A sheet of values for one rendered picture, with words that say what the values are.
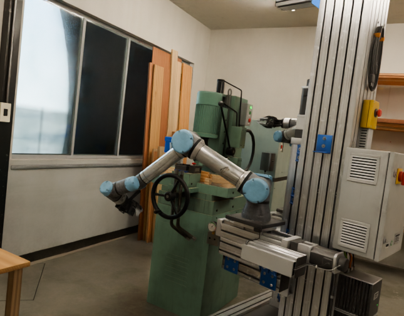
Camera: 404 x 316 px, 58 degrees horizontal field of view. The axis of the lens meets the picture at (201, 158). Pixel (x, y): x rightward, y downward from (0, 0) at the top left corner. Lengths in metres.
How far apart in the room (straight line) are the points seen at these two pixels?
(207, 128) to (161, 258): 0.94
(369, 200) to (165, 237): 1.38
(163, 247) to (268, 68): 3.08
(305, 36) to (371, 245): 3.55
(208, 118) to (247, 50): 2.77
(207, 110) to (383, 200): 1.26
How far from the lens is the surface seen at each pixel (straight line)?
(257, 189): 1.69
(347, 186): 1.77
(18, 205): 3.17
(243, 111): 2.72
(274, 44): 5.02
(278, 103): 4.84
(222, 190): 2.29
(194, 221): 2.41
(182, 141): 1.75
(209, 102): 2.46
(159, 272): 2.65
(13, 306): 2.01
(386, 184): 1.72
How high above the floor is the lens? 1.20
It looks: 3 degrees down
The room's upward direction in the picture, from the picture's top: 7 degrees clockwise
